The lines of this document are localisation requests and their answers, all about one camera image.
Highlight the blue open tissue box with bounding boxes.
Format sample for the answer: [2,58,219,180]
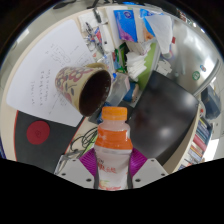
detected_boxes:
[139,8,174,55]

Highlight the black computer monitor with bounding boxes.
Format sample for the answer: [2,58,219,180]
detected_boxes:
[128,70,201,166]

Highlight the black tangled cables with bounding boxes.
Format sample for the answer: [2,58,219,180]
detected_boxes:
[68,126,99,154]

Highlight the white paper sheet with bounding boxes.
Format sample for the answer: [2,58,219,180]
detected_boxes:
[6,19,98,128]

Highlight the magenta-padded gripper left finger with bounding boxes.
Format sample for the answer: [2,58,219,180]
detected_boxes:
[57,147,100,190]

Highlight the orange-capped drink bottle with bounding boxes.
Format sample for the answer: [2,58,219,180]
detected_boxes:
[94,106,134,192]

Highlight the blue purple tissue pack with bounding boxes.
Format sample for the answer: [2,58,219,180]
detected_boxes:
[113,9,138,43]

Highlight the stack of white napkins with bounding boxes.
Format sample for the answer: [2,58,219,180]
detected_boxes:
[125,50,148,82]

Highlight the flat round red coaster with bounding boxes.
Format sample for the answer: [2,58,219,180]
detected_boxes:
[25,120,51,146]

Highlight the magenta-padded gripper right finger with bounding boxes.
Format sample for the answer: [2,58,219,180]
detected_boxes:
[128,147,169,190]

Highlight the grey metal laptop stand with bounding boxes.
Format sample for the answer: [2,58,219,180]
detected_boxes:
[53,149,84,176]

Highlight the beige shelf unit with books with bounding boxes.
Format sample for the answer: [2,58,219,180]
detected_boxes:
[163,83,224,174]

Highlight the black red-edged desk mat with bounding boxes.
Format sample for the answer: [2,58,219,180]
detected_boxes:
[13,110,88,174]

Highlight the patterned paper cup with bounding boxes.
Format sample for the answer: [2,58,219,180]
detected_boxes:
[54,62,113,118]

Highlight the clear plastic box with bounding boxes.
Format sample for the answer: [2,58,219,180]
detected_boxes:
[107,72,132,107]

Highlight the green round sticker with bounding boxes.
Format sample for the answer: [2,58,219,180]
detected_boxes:
[191,70,201,81]

